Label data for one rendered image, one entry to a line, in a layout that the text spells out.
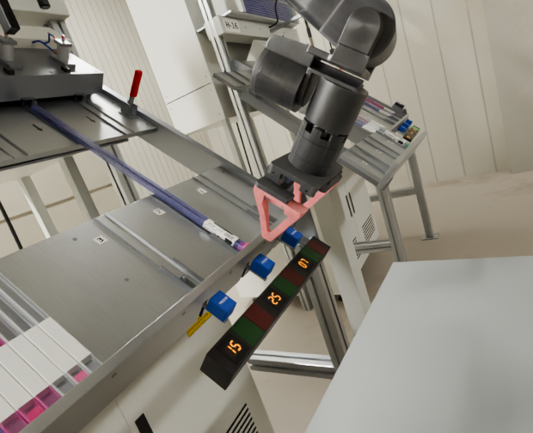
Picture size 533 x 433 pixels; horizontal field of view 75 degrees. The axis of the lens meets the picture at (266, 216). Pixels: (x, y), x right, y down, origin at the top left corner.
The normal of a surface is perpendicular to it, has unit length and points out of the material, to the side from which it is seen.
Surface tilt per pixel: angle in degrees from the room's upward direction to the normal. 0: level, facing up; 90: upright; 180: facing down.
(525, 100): 90
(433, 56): 90
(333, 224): 90
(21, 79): 133
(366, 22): 86
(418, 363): 0
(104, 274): 43
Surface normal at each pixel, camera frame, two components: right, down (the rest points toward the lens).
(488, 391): -0.32, -0.92
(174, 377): 0.82, -0.15
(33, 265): 0.33, -0.77
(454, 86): -0.52, 0.36
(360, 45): -0.35, 0.26
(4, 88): 0.82, 0.52
